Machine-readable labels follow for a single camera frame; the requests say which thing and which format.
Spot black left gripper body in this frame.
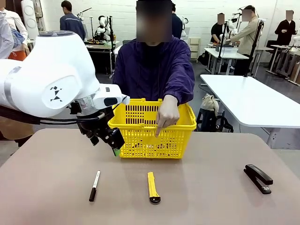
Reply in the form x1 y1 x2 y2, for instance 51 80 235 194
78 107 115 141

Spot person's left forearm purple sleeve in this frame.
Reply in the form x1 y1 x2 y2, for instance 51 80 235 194
161 70 195 106

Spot yellow plastic shopping basket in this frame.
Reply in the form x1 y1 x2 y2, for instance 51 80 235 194
107 98 197 159

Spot person in purple jacket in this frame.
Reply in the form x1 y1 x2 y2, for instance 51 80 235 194
112 0 195 106

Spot person in orange trousers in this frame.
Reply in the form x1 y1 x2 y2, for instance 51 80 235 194
4 7 31 62

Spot person in white shirt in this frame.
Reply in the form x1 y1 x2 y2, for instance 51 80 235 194
0 10 15 59

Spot person in dark blue top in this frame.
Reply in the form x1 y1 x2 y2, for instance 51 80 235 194
171 2 183 39

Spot person in black t-shirt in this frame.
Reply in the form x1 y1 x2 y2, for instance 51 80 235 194
210 13 233 44

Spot person in black sweater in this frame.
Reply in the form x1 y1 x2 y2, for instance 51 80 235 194
274 9 297 43

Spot person's left hand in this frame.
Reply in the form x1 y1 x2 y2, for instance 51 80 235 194
156 93 180 138

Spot white marker black cap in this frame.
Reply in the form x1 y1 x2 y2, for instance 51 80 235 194
88 170 101 202

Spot yellow utility knife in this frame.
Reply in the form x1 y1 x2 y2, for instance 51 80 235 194
147 172 161 204

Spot cluttered background desk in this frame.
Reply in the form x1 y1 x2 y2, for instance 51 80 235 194
86 41 120 73

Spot black stand pole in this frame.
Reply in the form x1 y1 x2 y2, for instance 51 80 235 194
109 15 116 77

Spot black stool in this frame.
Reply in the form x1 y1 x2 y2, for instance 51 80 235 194
196 109 225 132

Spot white black background robot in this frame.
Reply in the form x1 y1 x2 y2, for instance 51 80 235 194
95 15 114 42

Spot beige cloth bag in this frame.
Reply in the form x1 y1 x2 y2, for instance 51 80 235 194
201 93 220 115

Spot man in blue jacket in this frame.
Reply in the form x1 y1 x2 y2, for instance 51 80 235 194
60 0 86 40

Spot black backpack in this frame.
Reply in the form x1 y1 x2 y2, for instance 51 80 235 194
215 116 234 133

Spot black bag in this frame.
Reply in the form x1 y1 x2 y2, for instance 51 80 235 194
197 50 210 66

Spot white drawer cabinet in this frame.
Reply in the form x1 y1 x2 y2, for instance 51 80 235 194
188 37 202 63

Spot white standing air conditioner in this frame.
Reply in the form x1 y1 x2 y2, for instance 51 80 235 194
21 0 39 33

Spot black tripod stand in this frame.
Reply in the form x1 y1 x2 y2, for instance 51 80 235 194
245 20 264 77
217 21 228 71

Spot large white table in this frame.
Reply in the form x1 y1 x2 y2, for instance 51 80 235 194
200 74 300 128

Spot white background table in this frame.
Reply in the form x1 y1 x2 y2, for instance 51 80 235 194
203 47 249 75

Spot black stapler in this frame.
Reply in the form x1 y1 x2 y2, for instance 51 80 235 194
243 164 274 195

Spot man in beige coat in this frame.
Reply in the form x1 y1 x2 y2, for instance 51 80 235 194
228 6 262 56

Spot white robot with black joints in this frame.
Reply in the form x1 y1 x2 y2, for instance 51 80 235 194
231 10 243 43

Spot white desks with metal legs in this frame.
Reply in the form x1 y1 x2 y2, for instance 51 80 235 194
266 44 300 85

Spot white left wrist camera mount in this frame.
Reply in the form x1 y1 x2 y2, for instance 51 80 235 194
117 95 131 106

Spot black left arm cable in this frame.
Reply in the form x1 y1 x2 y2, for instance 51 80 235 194
0 105 105 125

